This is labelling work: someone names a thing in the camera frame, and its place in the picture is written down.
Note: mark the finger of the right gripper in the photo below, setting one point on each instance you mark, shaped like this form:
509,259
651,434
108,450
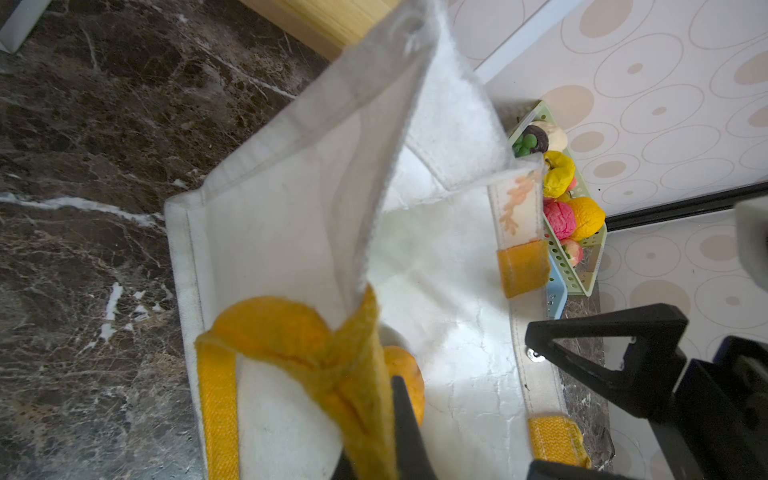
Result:
642,359

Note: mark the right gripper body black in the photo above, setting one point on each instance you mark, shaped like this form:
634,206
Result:
715,424

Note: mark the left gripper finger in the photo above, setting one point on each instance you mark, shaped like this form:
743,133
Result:
411,457

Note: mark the orange fruit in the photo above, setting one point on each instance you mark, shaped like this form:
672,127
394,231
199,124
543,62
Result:
401,363

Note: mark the white grocery bag yellow handles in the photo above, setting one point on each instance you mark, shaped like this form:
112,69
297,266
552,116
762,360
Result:
382,207

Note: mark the blue plastic vegetable basket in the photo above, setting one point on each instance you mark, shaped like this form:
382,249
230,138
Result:
556,292

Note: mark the green plastic fruit basket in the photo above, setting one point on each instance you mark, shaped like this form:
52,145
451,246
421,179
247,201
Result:
578,261

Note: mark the yellow lemon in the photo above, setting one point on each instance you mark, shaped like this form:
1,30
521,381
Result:
589,217

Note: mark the yellow bell pepper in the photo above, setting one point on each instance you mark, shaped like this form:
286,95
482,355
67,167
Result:
560,172

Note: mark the white wire wooden shelf rack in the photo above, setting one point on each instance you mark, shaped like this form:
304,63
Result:
489,34

